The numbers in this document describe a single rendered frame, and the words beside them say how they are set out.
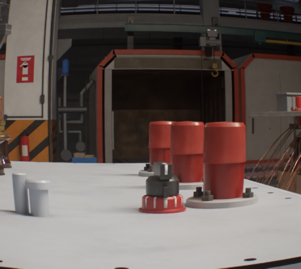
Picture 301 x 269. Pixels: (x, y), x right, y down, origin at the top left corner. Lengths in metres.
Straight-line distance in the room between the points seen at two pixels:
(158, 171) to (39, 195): 0.20
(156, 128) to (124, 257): 1.08
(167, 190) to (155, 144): 0.72
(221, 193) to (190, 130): 0.34
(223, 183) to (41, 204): 0.31
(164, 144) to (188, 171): 0.33
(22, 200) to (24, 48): 10.78
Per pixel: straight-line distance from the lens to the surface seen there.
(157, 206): 1.03
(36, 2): 11.84
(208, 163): 1.10
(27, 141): 11.52
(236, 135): 1.09
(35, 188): 0.95
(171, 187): 1.04
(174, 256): 0.69
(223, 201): 1.07
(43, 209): 0.96
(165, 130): 1.73
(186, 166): 1.41
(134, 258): 0.68
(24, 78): 11.68
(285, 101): 4.26
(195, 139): 1.41
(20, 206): 0.98
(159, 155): 1.74
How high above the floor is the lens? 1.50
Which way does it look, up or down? level
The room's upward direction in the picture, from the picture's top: straight up
